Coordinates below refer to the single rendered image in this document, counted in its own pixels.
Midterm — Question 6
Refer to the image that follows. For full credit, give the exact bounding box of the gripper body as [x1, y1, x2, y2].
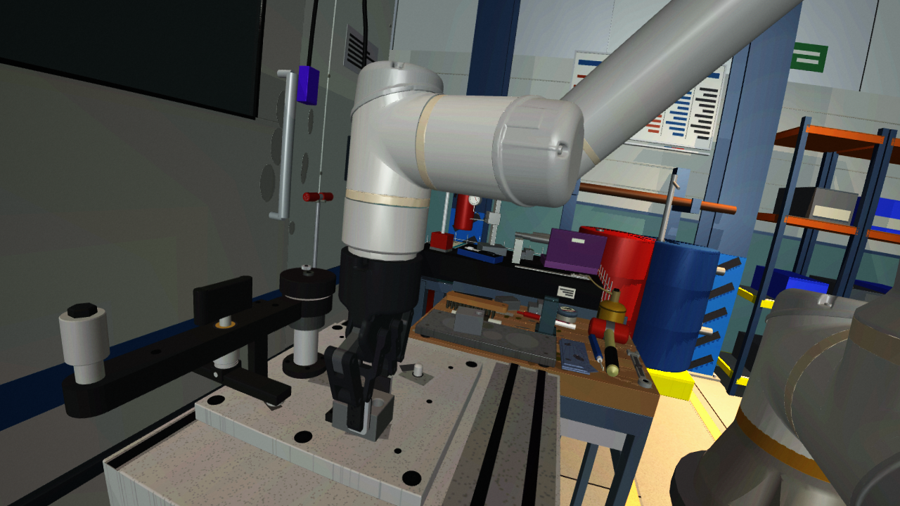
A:
[340, 246, 423, 330]

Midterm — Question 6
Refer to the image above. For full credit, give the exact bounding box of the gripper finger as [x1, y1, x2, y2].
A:
[370, 316, 411, 396]
[323, 325, 372, 432]

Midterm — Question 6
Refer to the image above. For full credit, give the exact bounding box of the speckled grey pallet plate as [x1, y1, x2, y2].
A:
[195, 320, 487, 506]

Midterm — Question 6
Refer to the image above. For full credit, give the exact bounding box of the dark grey tray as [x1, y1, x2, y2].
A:
[415, 308, 560, 368]

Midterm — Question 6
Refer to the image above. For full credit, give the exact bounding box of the black T-wing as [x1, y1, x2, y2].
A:
[193, 275, 254, 325]

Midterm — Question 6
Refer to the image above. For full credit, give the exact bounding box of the wooden brush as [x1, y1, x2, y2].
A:
[444, 292, 508, 315]

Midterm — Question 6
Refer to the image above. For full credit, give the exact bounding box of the grey slotted machine table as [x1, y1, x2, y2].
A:
[103, 355, 563, 506]

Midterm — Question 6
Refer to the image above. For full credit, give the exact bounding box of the blue-grey flat plate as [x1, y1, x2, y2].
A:
[559, 339, 597, 374]

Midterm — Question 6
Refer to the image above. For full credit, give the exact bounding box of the purple box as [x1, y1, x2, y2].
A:
[543, 228, 608, 275]

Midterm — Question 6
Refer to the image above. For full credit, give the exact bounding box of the blue pendant box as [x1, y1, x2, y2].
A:
[297, 65, 321, 106]

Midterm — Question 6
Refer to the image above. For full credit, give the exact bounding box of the brown wooden bench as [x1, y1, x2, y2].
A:
[410, 290, 662, 506]

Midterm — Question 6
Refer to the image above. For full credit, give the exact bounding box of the brass oil can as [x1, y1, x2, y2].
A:
[598, 290, 628, 323]

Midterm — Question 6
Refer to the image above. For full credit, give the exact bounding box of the red drum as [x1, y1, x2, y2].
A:
[579, 226, 657, 332]

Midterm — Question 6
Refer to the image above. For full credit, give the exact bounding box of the blue steel column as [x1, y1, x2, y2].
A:
[467, 0, 522, 98]

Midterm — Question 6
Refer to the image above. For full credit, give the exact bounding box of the yellow block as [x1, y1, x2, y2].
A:
[645, 367, 695, 402]

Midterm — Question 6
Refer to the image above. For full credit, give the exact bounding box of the blue drum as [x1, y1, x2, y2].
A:
[635, 239, 722, 373]

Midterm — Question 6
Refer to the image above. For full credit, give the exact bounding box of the blue storage bin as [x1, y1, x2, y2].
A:
[856, 197, 900, 235]
[751, 266, 832, 303]

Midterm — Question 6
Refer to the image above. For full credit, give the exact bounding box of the grey box with label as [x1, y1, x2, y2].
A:
[776, 186, 860, 225]

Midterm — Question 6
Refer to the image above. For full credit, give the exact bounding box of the blue and orange shelf unit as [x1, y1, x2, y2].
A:
[728, 117, 900, 396]

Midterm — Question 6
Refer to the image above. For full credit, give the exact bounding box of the white pivot post black knob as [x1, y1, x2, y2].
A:
[279, 264, 338, 380]

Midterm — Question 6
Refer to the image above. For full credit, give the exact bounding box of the grey door handle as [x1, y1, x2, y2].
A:
[269, 69, 294, 221]

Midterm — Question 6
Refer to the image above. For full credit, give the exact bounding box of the grey machine enclosure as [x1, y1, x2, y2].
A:
[0, 0, 398, 506]

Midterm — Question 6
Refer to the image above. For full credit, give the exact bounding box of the white post with black cap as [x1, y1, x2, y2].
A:
[58, 302, 110, 386]

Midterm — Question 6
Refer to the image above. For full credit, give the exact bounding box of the copper pipe rail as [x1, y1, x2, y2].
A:
[578, 181, 738, 215]

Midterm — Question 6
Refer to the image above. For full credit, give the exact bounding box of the white wall chart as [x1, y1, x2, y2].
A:
[573, 51, 733, 155]

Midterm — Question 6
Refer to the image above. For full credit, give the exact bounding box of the green wall sign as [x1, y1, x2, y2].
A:
[790, 43, 829, 73]

